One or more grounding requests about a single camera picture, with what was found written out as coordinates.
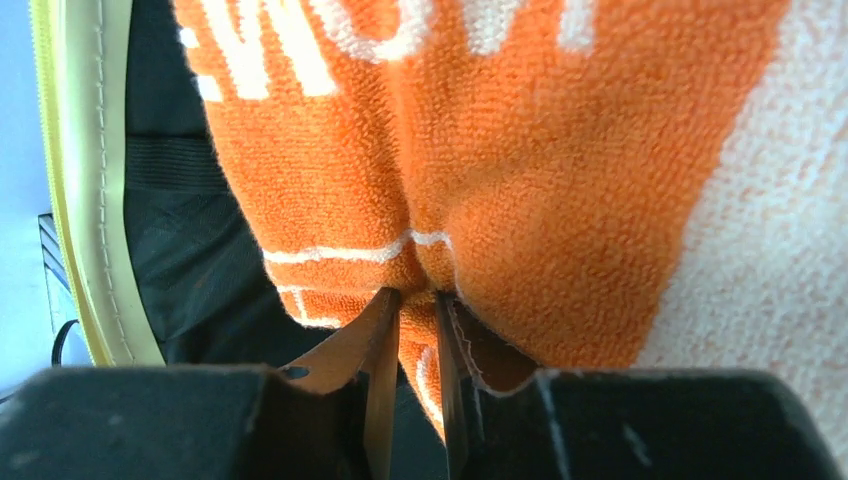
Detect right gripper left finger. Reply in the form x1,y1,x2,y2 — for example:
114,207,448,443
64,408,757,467
281,287,401,479

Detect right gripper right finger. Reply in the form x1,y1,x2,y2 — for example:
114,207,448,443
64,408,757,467
435,292,540,479

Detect orange white towel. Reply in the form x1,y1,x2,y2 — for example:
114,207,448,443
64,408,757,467
174,1,847,463

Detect yellow hard-shell suitcase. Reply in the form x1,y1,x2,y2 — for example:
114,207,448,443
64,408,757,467
29,1,327,367

